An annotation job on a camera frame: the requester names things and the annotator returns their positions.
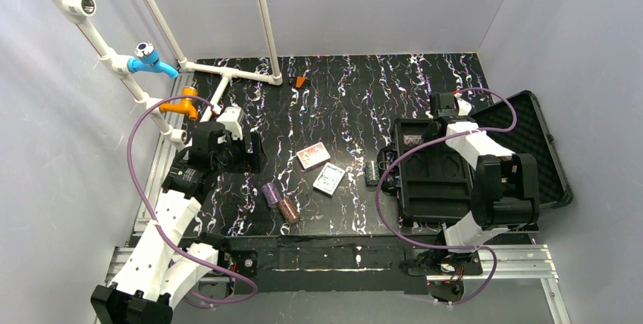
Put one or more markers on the blue plastic faucet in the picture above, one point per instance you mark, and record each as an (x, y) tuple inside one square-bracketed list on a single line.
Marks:
[(147, 59)]

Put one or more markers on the white pvc pipe frame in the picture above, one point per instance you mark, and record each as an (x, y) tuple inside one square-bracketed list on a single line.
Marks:
[(79, 12)]

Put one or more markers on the black poker set case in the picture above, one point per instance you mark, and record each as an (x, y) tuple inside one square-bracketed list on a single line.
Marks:
[(434, 185)]

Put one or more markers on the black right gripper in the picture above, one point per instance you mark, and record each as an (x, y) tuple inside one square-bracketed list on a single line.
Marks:
[(416, 127)]

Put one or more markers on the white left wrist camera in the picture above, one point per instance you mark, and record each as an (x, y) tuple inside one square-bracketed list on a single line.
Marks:
[(233, 117)]

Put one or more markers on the aluminium rail frame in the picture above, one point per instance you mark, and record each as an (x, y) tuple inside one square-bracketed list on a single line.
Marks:
[(410, 258)]

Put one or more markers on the orange black poker chip stack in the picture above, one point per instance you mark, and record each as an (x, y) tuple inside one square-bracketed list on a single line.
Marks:
[(289, 212)]

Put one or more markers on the orange plastic faucet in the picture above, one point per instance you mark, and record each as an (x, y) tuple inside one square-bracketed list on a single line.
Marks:
[(184, 106)]

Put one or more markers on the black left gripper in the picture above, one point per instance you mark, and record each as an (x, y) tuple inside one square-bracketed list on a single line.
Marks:
[(255, 152)]

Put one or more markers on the purple poker chip stack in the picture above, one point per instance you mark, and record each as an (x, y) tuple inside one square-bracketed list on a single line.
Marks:
[(272, 195)]

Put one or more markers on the red playing card deck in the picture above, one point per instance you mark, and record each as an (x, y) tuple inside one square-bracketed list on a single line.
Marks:
[(313, 156)]

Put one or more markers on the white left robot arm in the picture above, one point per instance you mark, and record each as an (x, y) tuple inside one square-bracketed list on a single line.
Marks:
[(158, 273)]

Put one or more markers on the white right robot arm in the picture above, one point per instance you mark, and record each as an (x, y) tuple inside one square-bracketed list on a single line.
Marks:
[(504, 185)]

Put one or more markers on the small orange black clip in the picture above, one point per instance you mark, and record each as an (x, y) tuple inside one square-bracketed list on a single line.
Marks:
[(299, 82)]

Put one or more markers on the blue playing card deck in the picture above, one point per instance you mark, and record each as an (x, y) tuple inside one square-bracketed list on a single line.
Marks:
[(329, 179)]

